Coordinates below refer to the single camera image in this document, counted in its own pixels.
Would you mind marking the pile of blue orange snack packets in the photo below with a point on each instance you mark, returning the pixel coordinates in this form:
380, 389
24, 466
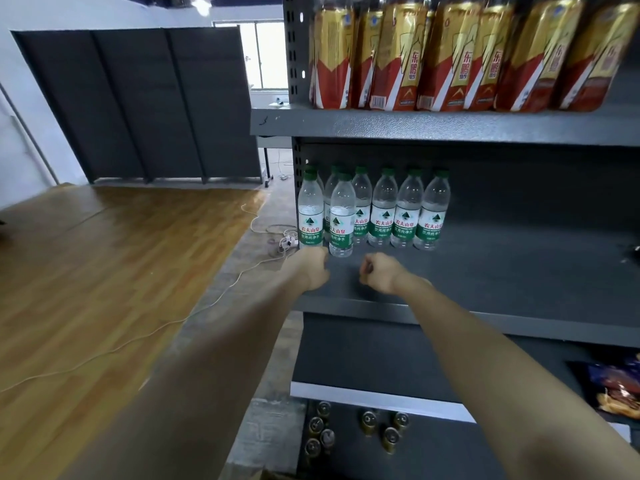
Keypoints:
615, 389

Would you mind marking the group of small gold cans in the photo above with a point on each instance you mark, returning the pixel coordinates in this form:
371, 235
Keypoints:
367, 423

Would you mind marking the person's right forearm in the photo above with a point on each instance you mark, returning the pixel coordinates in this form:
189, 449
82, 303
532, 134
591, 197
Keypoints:
500, 384

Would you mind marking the dark grey partition panels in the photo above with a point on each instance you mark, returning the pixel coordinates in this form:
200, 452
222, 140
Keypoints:
140, 104

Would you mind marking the hanging ceiling lamp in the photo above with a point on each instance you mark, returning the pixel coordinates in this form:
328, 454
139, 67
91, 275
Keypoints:
201, 3

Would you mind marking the row of shelved water bottles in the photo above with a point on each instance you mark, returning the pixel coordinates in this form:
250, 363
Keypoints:
382, 214

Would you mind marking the white wall pipe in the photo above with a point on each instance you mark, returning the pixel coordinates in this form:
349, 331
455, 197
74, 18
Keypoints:
30, 134

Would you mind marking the person's left hand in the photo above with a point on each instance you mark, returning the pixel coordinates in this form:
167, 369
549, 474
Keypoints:
310, 272

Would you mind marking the person's left forearm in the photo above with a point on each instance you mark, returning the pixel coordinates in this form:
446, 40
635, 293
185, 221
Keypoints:
200, 384

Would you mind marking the row of gold red drink bottles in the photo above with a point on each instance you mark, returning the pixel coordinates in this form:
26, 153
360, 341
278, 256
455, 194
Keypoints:
450, 59

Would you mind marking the white table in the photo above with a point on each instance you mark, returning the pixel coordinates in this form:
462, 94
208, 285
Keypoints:
265, 97

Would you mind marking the pile of shiny yellow cans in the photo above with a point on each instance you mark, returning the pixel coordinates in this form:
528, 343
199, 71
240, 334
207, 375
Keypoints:
634, 255

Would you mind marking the dark grey metal shelf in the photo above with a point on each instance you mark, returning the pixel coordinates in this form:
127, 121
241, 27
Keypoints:
500, 244

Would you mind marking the person's right hand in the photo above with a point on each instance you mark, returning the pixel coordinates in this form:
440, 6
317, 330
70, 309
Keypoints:
385, 274

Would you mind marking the white power strip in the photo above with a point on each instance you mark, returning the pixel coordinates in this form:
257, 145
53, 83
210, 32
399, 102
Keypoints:
287, 241

